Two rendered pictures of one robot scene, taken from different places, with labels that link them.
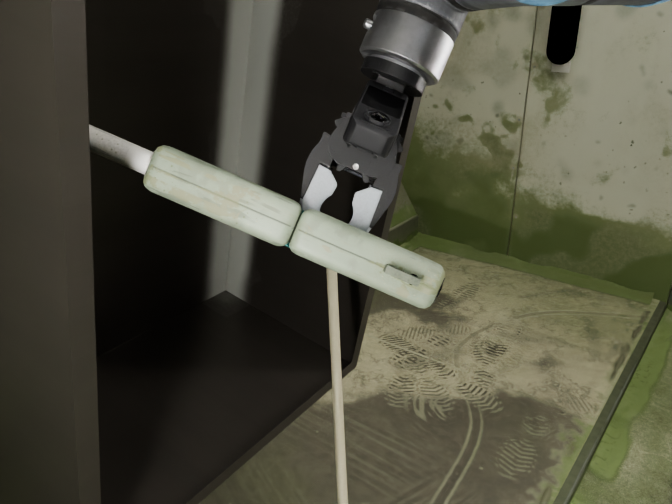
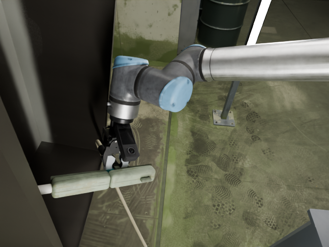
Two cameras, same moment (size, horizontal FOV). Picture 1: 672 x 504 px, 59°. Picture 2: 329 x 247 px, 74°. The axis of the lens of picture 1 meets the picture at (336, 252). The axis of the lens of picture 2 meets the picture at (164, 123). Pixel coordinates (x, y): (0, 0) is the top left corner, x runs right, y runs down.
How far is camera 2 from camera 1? 46 cm
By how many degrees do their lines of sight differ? 37
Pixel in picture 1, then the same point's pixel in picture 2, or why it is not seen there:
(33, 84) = (33, 234)
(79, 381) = not seen: outside the picture
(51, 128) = (45, 238)
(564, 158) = (134, 19)
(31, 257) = not seen: outside the picture
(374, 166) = not seen: hidden behind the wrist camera
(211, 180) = (79, 185)
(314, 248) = (118, 185)
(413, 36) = (130, 111)
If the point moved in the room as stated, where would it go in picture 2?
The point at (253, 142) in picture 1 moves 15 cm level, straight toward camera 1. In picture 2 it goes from (35, 94) to (48, 114)
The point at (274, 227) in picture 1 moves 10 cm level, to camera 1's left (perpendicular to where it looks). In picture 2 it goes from (105, 186) to (70, 204)
